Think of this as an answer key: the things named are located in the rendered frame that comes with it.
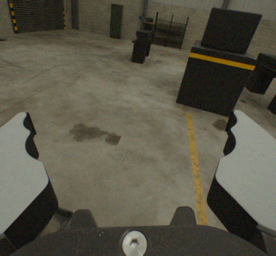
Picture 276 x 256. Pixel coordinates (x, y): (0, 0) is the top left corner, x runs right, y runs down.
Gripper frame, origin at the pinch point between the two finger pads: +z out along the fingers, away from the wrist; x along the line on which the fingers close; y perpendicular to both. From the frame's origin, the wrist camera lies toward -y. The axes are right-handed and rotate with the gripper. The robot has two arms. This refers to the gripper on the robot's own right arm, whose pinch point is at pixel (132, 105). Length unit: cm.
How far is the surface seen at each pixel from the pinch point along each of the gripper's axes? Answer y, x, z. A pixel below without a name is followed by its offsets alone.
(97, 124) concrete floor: 152, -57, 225
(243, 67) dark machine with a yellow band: 80, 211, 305
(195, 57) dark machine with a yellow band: 71, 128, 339
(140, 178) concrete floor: 161, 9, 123
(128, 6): -42, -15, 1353
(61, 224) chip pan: 99, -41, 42
